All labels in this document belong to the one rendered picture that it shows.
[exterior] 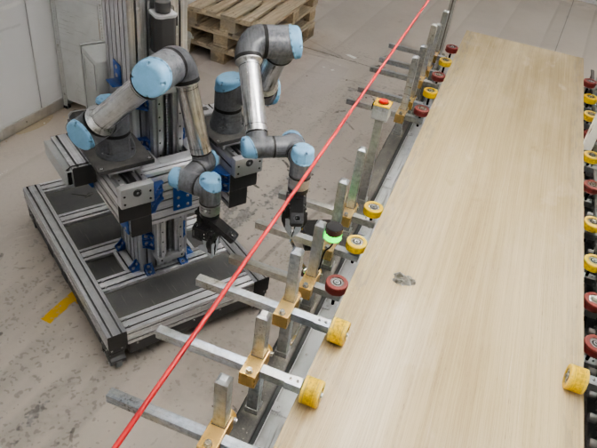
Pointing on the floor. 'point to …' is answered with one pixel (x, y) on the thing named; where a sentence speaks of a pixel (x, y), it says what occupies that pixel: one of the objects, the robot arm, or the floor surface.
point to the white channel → (591, 135)
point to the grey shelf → (71, 19)
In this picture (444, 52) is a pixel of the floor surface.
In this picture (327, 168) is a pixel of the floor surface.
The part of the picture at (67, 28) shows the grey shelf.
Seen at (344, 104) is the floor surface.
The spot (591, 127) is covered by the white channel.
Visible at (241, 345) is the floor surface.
